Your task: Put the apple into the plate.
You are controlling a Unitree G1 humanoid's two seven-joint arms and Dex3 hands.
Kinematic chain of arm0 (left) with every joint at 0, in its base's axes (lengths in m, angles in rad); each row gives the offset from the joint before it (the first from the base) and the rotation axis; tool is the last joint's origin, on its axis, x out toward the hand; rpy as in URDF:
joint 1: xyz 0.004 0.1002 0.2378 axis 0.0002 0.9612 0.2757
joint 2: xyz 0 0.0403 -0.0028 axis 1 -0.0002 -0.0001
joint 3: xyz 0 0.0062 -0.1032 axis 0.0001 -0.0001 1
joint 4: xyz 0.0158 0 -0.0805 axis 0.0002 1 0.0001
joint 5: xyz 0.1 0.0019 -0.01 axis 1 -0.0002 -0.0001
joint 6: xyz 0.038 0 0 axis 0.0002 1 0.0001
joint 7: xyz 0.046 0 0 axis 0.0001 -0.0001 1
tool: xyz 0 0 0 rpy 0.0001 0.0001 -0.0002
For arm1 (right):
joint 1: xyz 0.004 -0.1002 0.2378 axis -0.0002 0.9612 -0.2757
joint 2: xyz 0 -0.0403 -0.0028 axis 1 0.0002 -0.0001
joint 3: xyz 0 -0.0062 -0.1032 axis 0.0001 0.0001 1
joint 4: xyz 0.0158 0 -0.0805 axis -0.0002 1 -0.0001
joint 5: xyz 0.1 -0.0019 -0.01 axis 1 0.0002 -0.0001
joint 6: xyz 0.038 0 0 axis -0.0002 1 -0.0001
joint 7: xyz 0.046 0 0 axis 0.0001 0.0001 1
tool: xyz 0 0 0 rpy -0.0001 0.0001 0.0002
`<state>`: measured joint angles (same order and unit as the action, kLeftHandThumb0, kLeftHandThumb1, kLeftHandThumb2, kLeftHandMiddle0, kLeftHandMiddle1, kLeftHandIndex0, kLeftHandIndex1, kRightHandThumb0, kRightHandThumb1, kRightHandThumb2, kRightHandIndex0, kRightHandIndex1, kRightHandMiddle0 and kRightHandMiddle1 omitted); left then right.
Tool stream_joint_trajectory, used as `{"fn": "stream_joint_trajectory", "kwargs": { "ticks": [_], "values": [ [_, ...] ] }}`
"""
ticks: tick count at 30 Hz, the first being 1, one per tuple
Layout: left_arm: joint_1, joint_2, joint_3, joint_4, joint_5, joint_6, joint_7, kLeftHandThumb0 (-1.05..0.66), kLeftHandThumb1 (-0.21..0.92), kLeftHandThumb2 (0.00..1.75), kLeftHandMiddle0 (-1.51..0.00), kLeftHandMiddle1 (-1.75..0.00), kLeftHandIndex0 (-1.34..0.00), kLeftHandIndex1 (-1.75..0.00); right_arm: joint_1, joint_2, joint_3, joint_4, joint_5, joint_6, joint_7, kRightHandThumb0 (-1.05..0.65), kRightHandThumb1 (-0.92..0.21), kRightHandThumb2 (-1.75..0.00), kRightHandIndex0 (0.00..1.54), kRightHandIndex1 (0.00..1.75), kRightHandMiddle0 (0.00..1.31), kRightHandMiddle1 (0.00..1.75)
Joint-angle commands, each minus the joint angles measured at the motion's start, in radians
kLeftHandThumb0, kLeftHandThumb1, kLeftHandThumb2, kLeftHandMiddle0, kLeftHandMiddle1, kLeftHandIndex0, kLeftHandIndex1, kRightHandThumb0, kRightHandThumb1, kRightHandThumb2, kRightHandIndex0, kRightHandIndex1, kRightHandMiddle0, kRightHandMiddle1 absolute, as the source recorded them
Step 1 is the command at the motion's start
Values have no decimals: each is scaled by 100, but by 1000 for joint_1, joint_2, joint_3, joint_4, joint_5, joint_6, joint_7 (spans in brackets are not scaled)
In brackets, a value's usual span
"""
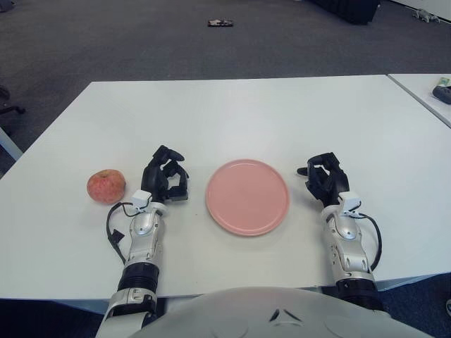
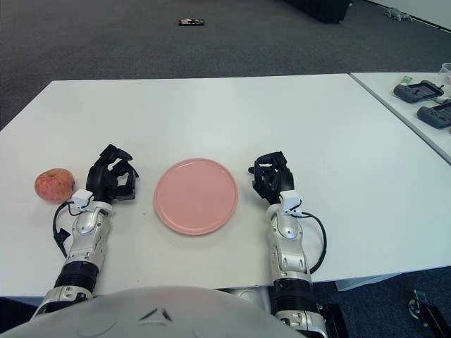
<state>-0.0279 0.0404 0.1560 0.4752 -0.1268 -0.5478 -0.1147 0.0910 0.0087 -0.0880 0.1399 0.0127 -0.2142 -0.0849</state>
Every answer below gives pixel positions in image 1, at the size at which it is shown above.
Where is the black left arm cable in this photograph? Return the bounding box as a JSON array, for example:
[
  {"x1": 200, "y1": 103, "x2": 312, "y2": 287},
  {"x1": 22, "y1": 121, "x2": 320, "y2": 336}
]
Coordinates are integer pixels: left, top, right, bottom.
[{"x1": 106, "y1": 201, "x2": 142, "y2": 265}]

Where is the small grey floor toy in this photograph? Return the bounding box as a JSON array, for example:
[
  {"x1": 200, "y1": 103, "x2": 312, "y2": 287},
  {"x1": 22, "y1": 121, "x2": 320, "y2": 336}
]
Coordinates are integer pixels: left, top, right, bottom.
[{"x1": 412, "y1": 8, "x2": 441, "y2": 24}]

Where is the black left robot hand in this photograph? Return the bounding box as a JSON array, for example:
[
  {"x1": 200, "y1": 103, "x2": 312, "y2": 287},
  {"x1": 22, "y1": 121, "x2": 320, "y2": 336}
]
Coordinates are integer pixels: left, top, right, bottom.
[{"x1": 140, "y1": 144, "x2": 191, "y2": 204}]

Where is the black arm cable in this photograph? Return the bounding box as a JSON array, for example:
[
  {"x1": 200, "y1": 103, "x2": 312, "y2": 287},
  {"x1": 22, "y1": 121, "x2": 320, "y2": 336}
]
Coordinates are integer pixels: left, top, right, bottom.
[
  {"x1": 355, "y1": 211, "x2": 383, "y2": 272},
  {"x1": 106, "y1": 201, "x2": 142, "y2": 265}
]

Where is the black office chair base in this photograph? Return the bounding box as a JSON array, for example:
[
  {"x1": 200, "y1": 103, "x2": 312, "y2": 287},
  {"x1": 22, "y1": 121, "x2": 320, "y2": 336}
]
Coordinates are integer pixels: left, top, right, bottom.
[{"x1": 0, "y1": 84, "x2": 26, "y2": 115}]

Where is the pink plate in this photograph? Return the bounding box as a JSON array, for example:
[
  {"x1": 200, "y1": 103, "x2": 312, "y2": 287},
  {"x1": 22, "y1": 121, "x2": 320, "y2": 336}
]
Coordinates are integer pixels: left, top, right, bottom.
[{"x1": 205, "y1": 158, "x2": 291, "y2": 237}]

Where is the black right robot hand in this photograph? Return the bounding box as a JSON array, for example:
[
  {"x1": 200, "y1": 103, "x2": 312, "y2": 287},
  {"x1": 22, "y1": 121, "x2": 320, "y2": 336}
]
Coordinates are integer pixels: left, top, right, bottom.
[{"x1": 296, "y1": 151, "x2": 352, "y2": 207}]

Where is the red apple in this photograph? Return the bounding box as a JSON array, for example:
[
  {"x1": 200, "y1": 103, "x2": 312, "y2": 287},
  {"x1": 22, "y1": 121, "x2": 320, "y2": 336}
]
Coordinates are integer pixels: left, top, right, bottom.
[{"x1": 87, "y1": 169, "x2": 127, "y2": 205}]

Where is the white table leg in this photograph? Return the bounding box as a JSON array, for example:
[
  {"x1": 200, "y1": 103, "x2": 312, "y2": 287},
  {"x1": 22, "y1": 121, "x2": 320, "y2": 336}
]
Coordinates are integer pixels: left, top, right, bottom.
[{"x1": 0, "y1": 123, "x2": 24, "y2": 159}]

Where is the grey robot torso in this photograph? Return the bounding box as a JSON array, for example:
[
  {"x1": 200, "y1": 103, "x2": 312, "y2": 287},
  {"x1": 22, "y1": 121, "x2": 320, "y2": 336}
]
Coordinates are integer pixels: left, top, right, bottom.
[{"x1": 130, "y1": 285, "x2": 438, "y2": 338}]

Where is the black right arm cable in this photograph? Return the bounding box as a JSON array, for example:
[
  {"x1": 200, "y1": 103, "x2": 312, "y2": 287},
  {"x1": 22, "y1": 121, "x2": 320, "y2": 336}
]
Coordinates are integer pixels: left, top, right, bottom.
[{"x1": 355, "y1": 211, "x2": 383, "y2": 272}]

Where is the black case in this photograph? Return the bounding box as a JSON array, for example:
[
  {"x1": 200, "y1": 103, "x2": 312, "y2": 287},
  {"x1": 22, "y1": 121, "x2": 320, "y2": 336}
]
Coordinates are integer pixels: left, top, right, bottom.
[{"x1": 309, "y1": 0, "x2": 383, "y2": 25}]

